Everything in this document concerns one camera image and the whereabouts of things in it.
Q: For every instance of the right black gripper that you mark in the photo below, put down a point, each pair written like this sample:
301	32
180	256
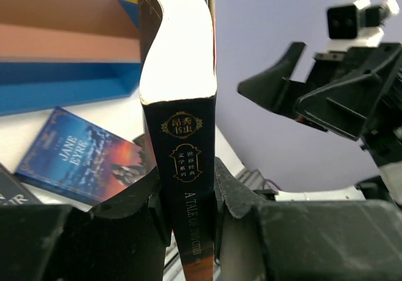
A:
362	100

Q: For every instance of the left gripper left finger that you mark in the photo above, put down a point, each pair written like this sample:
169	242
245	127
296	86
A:
122	238

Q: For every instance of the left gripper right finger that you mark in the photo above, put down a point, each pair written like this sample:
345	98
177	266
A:
258	239

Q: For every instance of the A Tale of Two Cities book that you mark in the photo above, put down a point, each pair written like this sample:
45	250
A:
178	89

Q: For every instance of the Jane Eyre blue book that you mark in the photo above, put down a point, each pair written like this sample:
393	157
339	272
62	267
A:
77	159

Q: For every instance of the Nineteen Eighty-Four blue book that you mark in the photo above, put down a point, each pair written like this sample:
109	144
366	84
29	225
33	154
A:
13	192

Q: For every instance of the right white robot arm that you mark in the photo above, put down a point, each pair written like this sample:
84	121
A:
325	65

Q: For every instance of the blue wooden bookshelf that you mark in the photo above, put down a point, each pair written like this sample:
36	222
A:
68	52

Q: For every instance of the aluminium mounting rail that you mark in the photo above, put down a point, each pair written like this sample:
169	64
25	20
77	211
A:
255	181

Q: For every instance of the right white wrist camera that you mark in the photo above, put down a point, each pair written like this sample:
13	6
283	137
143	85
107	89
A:
358	24

